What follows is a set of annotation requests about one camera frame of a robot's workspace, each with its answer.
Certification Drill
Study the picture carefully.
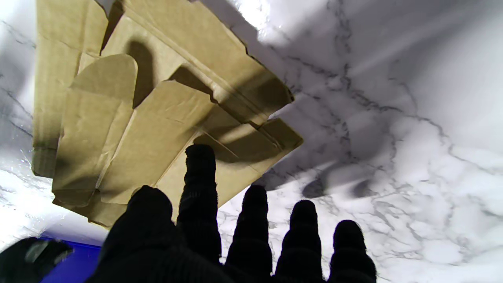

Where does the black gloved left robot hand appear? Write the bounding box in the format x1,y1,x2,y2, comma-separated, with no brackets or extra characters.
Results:
84,143,378,283

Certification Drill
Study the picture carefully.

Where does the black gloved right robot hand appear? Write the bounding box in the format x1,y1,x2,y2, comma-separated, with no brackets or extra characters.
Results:
0,237,74,283

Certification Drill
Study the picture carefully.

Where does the brown cardboard box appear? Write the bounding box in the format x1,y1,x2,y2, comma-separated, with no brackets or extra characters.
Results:
31,0,304,228

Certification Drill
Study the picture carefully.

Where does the blue recycling bin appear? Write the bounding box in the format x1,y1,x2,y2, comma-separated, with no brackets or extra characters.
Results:
39,236,103,283

